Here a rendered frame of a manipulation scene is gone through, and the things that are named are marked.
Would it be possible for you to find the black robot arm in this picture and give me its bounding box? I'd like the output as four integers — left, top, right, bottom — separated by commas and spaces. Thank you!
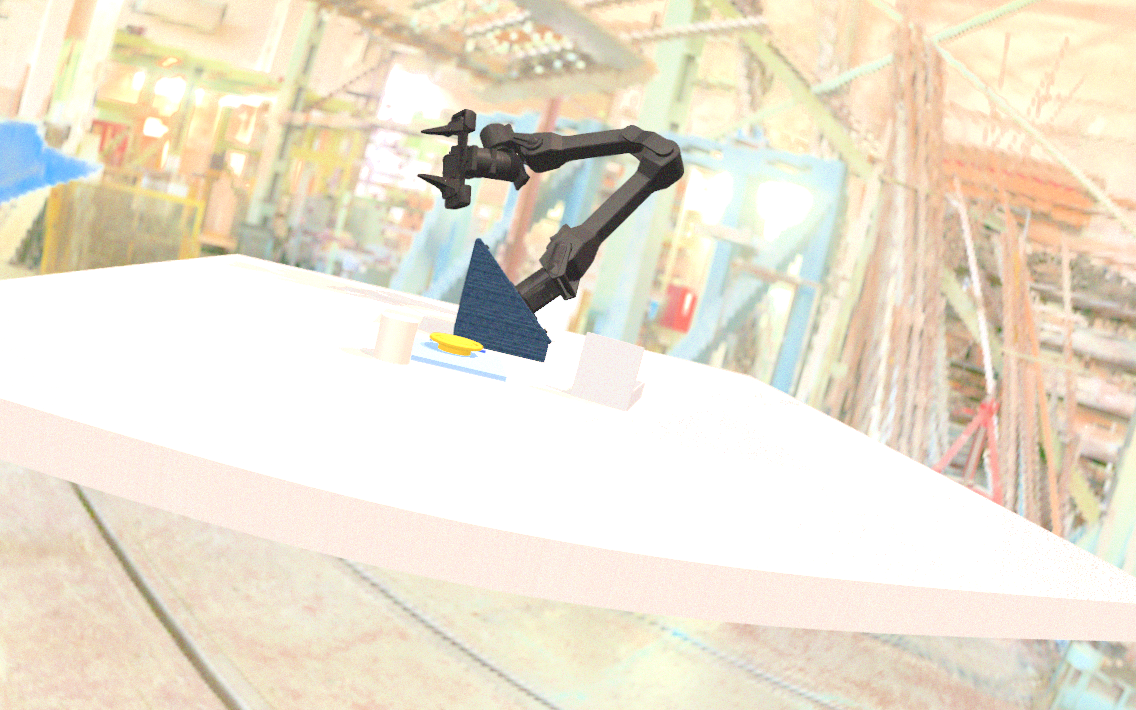
481, 123, 684, 320

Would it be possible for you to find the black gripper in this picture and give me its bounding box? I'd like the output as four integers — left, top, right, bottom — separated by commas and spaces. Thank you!
417, 108, 501, 210

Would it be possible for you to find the yellow plate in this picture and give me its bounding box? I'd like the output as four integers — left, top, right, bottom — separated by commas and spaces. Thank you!
429, 333, 483, 356

